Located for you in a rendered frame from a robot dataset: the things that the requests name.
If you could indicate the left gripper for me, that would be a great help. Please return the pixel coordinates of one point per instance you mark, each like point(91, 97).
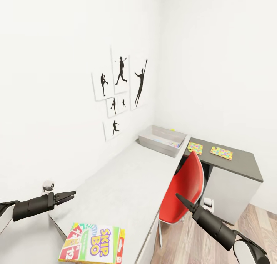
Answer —
point(47, 202)

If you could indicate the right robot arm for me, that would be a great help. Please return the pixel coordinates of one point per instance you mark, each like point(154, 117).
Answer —
point(245, 250)

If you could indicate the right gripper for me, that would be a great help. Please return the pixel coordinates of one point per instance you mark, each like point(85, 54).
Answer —
point(205, 219)

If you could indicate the jigsaw puzzle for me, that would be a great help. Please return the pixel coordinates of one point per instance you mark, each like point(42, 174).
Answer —
point(195, 147)
point(222, 153)

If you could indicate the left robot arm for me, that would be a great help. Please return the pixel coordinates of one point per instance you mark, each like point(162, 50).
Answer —
point(16, 210)

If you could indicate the board game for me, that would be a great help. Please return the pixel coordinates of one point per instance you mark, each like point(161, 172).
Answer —
point(93, 244)
point(173, 144)

